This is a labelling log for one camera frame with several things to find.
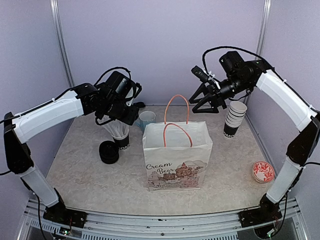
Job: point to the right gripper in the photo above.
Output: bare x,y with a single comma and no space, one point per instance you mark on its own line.
215,96

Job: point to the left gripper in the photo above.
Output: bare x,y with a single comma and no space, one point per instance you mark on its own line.
130,117

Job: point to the white paper bag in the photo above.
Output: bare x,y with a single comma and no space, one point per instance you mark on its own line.
176,155

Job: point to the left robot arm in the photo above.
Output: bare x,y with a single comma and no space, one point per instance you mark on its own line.
108,101

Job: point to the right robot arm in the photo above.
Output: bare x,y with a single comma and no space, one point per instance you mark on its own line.
244,75

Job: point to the stray black lid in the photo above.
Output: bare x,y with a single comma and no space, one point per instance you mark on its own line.
139,105

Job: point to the light blue ceramic mug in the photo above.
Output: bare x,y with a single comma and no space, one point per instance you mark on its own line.
145,118

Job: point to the bundle of white wrapped straws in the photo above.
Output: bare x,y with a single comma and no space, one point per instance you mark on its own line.
117,128

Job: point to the black cup holding straws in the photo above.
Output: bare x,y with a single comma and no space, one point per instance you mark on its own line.
122,142

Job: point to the stack of paper cups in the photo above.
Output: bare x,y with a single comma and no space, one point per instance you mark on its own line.
234,118

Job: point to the stack of black lids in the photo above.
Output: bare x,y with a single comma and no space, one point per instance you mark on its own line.
108,152

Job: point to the red patterned white bowl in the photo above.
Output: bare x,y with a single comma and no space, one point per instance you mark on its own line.
263,172

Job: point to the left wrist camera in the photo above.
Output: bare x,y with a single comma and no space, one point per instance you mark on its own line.
134,91

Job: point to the right aluminium post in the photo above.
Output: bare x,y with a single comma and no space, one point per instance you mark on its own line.
263,26

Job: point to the aluminium post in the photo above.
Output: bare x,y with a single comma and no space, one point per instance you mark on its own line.
263,26
54,5

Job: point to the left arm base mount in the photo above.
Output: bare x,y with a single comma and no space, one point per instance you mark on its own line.
58,213

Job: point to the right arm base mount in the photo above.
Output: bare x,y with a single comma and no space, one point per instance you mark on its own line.
260,215

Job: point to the left aluminium post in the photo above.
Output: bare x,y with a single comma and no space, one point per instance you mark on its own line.
54,5

